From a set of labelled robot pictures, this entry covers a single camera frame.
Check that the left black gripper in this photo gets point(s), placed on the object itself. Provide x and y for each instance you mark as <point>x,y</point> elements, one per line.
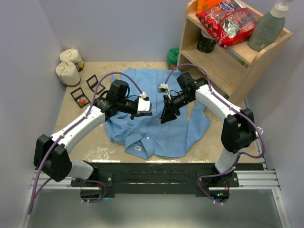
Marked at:
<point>135,114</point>

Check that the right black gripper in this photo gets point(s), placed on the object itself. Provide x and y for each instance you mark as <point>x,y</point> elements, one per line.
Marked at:
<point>168,114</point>

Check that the blue button shirt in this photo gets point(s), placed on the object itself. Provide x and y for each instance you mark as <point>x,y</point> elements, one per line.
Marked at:
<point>144,136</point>

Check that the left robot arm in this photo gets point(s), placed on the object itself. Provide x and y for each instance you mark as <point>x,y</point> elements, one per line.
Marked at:
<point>52,152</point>

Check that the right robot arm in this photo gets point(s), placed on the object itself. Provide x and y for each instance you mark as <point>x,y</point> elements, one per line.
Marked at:
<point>237,131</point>

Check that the black stand rear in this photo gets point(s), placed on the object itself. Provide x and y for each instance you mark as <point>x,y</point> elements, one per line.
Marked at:
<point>92,84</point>

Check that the black stand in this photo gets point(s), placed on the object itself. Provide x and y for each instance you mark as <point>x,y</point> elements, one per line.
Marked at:
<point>78,94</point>
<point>92,84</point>

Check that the black stand front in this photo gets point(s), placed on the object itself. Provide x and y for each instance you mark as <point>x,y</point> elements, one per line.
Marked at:
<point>78,94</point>

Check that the green lidded container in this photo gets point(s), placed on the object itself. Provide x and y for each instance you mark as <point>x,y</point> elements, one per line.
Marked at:
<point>172,58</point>

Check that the white cloth bag front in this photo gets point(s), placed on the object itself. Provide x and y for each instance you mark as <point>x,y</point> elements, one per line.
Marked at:
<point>68,73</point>

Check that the white cloth bag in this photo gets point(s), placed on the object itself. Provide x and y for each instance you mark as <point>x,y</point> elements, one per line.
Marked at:
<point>72,55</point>
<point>68,73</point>

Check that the white cloth bag rear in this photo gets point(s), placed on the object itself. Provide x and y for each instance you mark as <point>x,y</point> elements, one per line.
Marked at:
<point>72,55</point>

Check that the wooden shelf unit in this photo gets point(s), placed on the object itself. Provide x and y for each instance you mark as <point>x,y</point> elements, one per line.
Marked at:
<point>234,70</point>

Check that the dark jar on shelf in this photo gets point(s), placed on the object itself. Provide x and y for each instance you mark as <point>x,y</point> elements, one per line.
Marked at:
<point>206,42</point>

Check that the red candy bag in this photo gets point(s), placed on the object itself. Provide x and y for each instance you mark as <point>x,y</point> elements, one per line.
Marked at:
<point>229,22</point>

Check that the orange snack box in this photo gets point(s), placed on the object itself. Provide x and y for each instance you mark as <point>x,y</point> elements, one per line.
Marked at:
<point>203,5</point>

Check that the green pump bottle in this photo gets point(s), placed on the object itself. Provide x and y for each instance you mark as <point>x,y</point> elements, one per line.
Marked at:
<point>269,27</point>

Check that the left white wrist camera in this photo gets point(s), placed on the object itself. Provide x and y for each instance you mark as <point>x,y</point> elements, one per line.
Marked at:
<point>144,106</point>

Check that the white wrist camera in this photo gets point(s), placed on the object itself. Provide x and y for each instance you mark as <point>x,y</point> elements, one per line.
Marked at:
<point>164,88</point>
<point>144,106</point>

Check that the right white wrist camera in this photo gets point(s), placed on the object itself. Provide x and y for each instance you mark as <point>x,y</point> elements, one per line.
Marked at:
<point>164,88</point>

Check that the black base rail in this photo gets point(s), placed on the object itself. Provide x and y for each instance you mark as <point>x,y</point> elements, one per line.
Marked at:
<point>198,179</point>

